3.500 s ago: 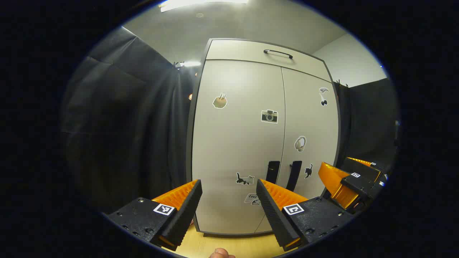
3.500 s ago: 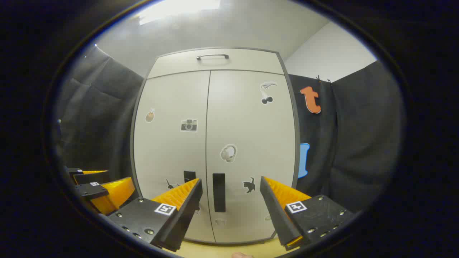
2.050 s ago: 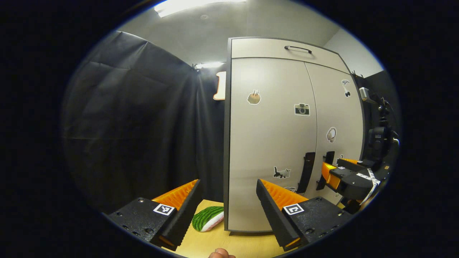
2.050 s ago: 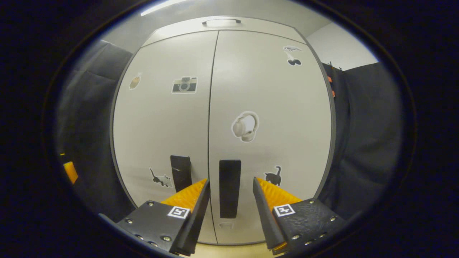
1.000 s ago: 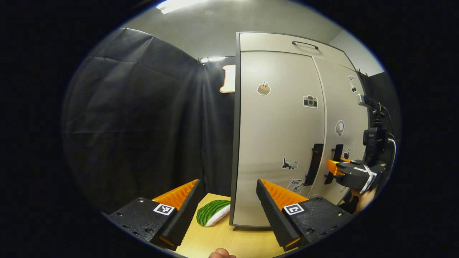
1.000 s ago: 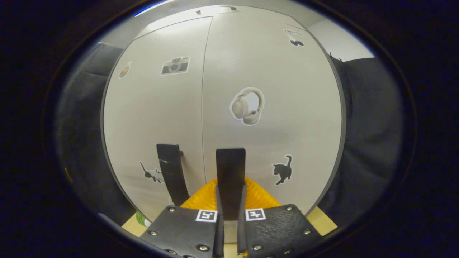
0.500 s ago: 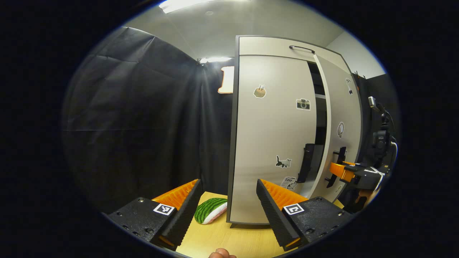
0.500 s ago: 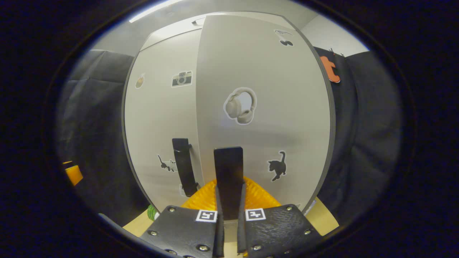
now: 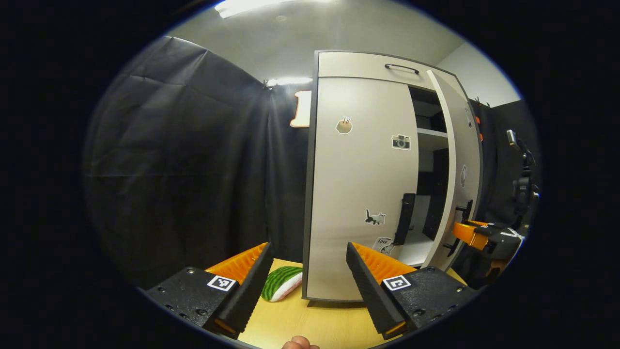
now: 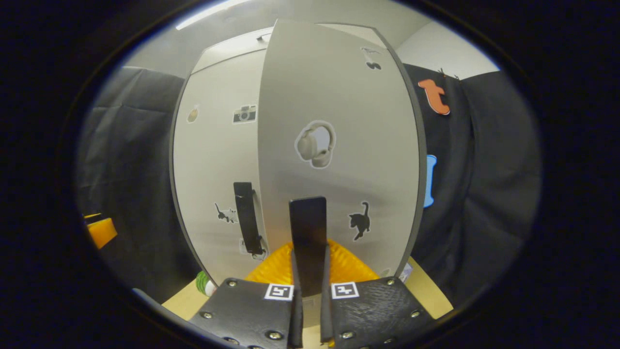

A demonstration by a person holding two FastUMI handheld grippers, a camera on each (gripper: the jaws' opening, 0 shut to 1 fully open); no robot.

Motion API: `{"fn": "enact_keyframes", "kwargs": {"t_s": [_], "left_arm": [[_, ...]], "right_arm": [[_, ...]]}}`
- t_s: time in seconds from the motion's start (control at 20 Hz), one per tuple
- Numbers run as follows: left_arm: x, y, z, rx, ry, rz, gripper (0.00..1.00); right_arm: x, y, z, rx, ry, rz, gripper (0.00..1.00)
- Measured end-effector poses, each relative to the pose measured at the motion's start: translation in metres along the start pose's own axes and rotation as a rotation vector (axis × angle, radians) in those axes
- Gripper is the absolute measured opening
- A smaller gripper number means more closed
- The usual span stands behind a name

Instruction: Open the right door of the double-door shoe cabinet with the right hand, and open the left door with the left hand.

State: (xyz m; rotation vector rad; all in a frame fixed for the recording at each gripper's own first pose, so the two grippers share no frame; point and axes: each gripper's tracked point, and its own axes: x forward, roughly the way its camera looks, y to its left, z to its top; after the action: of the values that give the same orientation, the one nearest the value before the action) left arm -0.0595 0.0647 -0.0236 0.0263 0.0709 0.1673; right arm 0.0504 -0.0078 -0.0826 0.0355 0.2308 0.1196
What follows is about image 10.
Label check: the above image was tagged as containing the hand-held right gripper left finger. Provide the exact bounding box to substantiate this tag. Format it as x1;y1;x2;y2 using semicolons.
188;241;305;349

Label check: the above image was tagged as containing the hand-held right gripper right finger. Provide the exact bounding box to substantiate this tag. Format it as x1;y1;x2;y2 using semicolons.
320;240;436;349

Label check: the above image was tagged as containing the white cabinet door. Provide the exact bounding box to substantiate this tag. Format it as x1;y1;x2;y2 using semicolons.
257;18;421;291
173;48;268;286

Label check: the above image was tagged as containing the white double-door shoe cabinet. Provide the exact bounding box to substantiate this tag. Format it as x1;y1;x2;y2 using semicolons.
169;22;428;291

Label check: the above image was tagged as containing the green and white object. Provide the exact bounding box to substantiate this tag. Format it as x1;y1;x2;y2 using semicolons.
196;270;217;297

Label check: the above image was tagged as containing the ceiling light panel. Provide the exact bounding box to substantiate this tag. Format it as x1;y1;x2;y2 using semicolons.
175;0;243;31

